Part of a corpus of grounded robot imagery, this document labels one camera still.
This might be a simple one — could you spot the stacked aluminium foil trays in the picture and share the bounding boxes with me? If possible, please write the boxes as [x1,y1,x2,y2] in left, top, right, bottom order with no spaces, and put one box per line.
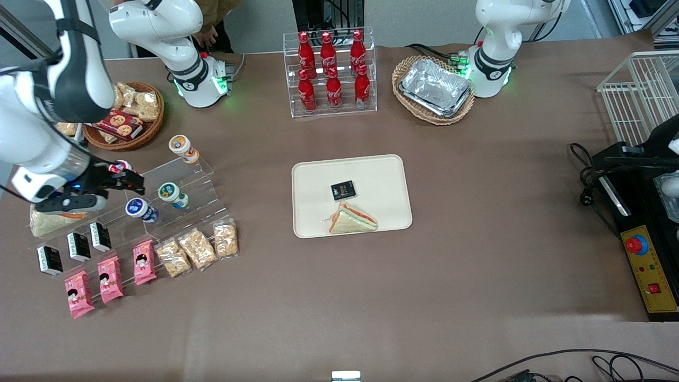
[399,58,474,118]

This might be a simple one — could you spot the clear acrylic bottle rack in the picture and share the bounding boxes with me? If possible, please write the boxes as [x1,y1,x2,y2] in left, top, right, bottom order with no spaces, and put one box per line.
[283,27,378,118]

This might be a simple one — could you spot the black equipment cabinet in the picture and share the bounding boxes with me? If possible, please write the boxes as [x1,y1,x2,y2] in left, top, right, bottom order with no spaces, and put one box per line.
[292,0,365,32]

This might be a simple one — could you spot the aluminium frame rack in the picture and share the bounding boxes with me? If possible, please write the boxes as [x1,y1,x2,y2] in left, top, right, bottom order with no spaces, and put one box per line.
[607,0,679,38]

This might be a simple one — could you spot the dark metal frame bar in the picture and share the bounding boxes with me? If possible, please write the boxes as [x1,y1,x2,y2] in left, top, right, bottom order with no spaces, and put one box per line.
[0,8,56,59]

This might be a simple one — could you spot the green gum bottle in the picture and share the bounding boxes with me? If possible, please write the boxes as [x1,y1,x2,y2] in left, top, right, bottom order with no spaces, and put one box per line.
[158,182,189,209]

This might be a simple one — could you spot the white wire basket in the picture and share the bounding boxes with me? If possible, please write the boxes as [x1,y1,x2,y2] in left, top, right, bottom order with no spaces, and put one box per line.
[596,50,679,146]

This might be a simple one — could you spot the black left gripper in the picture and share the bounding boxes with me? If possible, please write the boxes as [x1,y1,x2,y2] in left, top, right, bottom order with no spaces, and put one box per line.
[643,114,679,158]

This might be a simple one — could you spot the black base cables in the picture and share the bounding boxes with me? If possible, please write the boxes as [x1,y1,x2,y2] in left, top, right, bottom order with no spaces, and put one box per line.
[406,44,468,65]

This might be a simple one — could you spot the clear bag of nuts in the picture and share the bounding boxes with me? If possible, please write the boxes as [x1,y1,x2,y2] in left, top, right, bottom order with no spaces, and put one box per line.
[177,228,219,272]
[213,219,239,261]
[155,238,192,279]

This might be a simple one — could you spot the orange gum bottle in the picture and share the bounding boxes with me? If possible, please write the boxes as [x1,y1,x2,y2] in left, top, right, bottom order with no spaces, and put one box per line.
[169,135,201,164]

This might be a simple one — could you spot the black control box, red button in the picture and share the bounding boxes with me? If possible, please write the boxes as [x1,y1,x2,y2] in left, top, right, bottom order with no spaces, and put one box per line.
[591,141,679,323]

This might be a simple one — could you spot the light wicker basket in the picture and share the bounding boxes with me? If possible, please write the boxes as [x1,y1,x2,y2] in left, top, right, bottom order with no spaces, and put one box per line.
[391,55,476,126]

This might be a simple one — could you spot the red cola bottle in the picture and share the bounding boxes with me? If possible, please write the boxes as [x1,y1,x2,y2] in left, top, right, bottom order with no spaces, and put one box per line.
[349,29,368,75]
[353,64,372,107]
[297,69,318,114]
[297,31,317,80]
[325,66,343,110]
[319,31,338,77]

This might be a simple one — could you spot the small black snack box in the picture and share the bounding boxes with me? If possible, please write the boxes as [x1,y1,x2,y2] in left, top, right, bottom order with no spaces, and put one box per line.
[67,232,92,263]
[36,245,64,276]
[330,180,357,202]
[89,221,112,253]

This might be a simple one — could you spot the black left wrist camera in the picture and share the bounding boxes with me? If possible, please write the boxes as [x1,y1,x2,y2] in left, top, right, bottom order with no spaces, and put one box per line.
[605,155,679,170]

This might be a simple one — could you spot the bystander hand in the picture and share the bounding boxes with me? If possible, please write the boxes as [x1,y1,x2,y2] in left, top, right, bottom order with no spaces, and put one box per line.
[194,25,218,47]

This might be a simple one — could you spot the clear acrylic stepped stand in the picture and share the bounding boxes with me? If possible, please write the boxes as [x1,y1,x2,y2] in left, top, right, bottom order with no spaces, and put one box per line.
[32,157,237,298]

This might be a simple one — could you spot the black power cable with plug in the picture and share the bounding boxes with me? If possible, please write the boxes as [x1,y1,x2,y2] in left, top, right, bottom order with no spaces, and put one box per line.
[569,142,621,239]

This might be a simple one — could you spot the wrapped triangle sandwich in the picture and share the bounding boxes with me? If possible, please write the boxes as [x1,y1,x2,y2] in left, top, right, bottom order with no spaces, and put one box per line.
[29,204,88,238]
[324,202,379,235]

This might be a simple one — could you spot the beige plastic tray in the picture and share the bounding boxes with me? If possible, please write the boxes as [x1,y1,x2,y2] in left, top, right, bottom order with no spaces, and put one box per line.
[291,154,413,239]

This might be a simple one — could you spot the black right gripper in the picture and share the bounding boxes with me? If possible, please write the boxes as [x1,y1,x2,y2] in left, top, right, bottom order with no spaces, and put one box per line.
[66,162,145,198]

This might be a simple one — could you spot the red cookie box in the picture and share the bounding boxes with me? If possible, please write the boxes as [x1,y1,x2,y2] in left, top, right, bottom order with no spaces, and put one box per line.
[94,110,144,141]

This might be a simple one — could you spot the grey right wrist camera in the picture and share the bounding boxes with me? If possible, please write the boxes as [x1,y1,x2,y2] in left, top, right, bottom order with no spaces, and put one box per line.
[33,194,109,214]

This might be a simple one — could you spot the black floor cables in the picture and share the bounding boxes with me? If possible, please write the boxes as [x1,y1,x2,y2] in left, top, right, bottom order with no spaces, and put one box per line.
[469,349,679,382]

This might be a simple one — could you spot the blue gum bottle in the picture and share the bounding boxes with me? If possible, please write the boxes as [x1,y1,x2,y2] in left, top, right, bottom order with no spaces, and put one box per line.
[125,198,159,224]

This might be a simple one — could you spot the brown wicker snack basket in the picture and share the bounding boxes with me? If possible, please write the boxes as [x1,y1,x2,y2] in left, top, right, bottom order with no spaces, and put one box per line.
[82,81,165,152]

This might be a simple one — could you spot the bystander brown jacket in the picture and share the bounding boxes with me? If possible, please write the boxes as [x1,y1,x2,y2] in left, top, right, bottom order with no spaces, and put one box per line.
[197,0,242,28]

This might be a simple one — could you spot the pink snack pack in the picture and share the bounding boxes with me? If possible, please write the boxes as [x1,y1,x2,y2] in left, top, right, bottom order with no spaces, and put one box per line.
[64,271,95,319]
[133,239,158,286]
[97,256,124,304]

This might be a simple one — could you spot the grey base cable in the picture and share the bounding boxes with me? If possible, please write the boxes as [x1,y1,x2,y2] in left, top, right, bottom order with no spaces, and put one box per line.
[225,52,246,81]

